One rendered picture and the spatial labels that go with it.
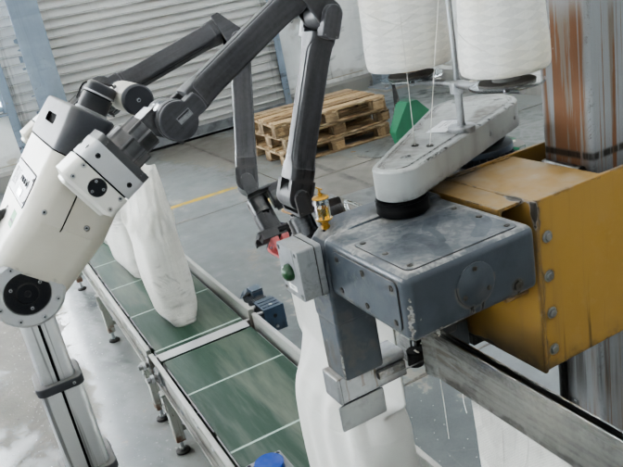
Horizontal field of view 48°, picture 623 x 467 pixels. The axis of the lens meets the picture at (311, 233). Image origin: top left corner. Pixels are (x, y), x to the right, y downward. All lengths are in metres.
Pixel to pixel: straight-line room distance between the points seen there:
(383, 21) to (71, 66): 7.39
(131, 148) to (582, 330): 0.88
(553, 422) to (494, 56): 0.54
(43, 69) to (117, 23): 1.10
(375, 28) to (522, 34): 0.31
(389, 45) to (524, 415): 0.67
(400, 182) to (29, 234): 0.78
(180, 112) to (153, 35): 7.40
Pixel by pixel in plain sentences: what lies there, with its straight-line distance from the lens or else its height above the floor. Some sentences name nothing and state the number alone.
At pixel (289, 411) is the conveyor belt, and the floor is 0.38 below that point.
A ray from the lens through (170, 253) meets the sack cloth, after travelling 3.07.
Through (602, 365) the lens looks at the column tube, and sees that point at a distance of 1.51.
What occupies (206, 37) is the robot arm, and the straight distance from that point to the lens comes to 1.97.
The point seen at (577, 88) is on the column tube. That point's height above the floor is 1.47.
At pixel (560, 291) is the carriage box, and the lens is 1.25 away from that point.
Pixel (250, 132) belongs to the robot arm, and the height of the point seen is 1.36.
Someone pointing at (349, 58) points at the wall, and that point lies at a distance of 9.90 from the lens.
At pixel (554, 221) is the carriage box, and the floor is 1.29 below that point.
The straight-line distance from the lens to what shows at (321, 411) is 1.70.
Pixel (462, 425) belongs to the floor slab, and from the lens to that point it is 2.87.
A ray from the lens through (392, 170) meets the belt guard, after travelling 1.13.
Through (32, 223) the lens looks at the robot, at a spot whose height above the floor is 1.36.
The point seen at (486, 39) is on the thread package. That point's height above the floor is 1.59.
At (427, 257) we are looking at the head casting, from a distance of 0.99.
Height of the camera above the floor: 1.74
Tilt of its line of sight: 21 degrees down
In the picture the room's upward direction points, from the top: 11 degrees counter-clockwise
